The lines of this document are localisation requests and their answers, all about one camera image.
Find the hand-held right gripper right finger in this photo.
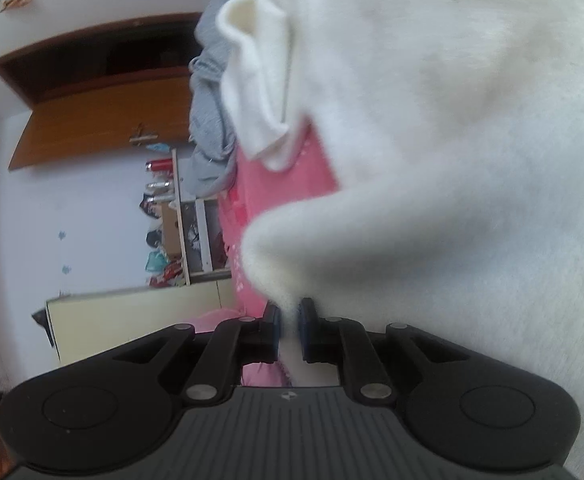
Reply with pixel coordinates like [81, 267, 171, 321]
[297, 297, 473, 404]

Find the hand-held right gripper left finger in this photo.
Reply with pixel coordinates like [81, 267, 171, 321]
[112, 300, 283, 406]

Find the white fuzzy sweater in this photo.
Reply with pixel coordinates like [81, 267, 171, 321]
[219, 0, 584, 476]

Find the white shelf unit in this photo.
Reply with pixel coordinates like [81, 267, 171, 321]
[142, 147, 235, 288]

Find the cream cabinet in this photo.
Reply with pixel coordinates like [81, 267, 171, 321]
[46, 277, 237, 366]

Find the pink floral blanket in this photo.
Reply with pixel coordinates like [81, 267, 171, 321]
[217, 110, 343, 391]

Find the grey knit garment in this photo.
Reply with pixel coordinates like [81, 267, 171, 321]
[188, 0, 273, 198]

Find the brown wooden door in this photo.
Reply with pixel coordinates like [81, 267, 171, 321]
[0, 12, 205, 171]

